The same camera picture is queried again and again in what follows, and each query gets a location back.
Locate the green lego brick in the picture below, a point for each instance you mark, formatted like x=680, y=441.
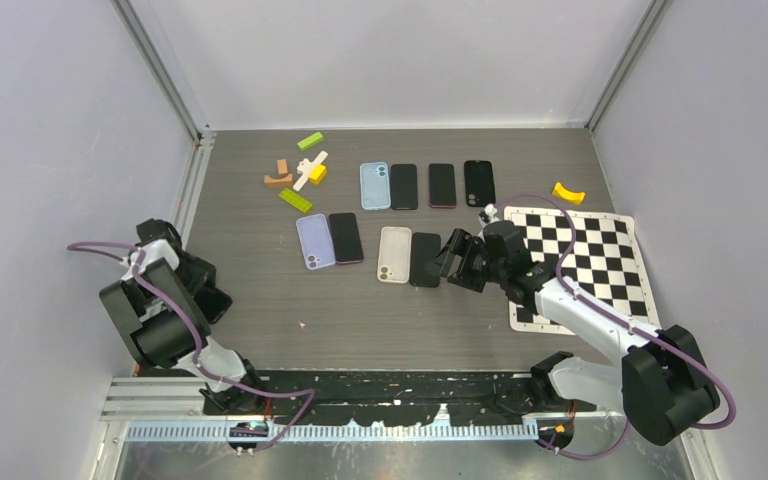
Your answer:
x=310, y=141

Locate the black phone from beige case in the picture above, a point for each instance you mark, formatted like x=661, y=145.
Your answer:
x=424, y=249

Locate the black phone with dark frame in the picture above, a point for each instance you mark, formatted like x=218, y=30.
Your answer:
x=404, y=187

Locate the brown arch block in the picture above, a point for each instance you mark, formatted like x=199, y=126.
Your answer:
x=285, y=181

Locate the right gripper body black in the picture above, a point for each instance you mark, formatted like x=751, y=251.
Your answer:
x=477, y=265

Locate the yellow curved block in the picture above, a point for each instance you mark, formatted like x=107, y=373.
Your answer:
x=570, y=196

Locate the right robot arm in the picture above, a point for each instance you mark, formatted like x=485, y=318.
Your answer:
x=656, y=378

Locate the light green flat brick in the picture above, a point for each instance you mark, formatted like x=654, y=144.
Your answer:
x=294, y=199

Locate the small brown block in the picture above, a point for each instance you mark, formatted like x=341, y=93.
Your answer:
x=282, y=167

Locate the black phone from lilac case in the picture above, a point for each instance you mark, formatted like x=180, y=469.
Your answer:
x=346, y=238

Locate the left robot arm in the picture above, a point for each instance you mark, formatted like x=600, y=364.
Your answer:
x=163, y=308

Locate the purple phone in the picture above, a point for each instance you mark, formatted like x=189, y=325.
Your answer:
x=442, y=186

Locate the checkerboard mat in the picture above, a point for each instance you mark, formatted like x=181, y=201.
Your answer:
x=606, y=260

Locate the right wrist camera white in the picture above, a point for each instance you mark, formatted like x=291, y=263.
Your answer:
x=488, y=215

